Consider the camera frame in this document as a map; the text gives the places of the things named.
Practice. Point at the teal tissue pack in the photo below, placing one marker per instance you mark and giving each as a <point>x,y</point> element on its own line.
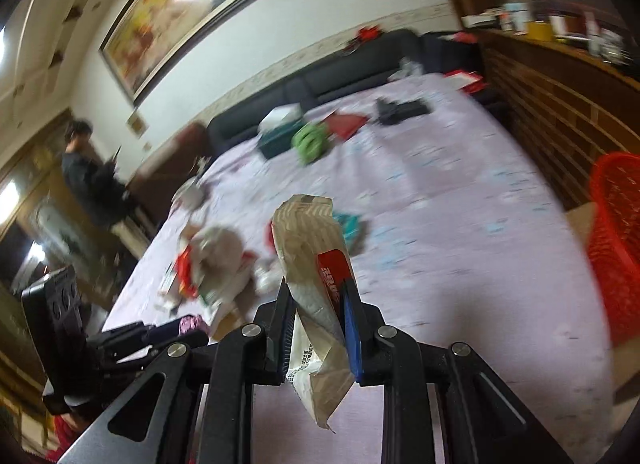
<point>350,226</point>

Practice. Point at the floral purple tablecloth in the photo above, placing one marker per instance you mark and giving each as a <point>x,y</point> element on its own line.
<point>464,241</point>

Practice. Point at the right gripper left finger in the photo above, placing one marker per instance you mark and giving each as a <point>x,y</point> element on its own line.
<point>195,405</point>

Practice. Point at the beige tissue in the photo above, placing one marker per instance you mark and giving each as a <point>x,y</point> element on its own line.
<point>216,264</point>

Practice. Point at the wooden counter shelf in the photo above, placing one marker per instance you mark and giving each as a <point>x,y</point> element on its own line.
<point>568,108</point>

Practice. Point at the red plastic basket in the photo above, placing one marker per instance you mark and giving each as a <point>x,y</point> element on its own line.
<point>613,246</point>

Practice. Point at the green tissue box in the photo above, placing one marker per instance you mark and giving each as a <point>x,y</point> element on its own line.
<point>277,129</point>

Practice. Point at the white snack bag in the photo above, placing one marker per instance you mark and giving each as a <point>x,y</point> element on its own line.
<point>303,228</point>

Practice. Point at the red cloth on sofa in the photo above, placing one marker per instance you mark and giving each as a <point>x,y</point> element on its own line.
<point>368,34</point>

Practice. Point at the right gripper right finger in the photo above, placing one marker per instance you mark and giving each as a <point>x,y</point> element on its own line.
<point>438,398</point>

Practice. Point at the framed horse painting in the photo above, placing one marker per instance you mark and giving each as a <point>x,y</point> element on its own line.
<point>149,37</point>

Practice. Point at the red pouch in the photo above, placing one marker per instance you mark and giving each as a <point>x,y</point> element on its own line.
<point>344,125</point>

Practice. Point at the black sofa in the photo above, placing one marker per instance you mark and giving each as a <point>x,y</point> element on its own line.
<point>340,74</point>

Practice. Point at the black toy pistol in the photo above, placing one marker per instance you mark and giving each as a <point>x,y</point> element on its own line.
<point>391,113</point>

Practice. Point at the green towel ball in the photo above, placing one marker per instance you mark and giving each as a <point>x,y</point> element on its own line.
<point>311,142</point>

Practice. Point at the standing person dark jacket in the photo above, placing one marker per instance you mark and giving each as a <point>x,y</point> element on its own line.
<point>94,184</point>

